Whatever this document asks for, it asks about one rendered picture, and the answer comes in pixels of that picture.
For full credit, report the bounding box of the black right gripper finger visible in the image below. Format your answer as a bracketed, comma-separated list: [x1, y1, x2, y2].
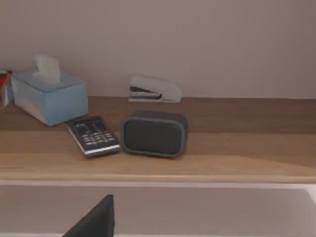
[62, 194, 116, 237]

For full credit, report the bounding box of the black remote control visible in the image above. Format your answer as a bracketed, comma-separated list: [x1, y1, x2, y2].
[64, 115, 121, 158]

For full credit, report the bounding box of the dark grey speaker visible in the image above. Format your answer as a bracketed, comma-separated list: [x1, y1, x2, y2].
[120, 110, 189, 158]

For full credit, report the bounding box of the light blue tissue box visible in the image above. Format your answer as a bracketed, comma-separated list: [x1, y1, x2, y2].
[10, 54, 89, 127]

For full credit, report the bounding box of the white stapler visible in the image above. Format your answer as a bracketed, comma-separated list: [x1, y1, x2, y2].
[128, 76, 183, 103]

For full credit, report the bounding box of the wooden shelf board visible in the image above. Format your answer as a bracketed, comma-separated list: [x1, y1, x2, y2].
[0, 95, 316, 184]

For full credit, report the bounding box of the red and white can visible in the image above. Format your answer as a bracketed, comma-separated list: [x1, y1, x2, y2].
[0, 69, 14, 109]

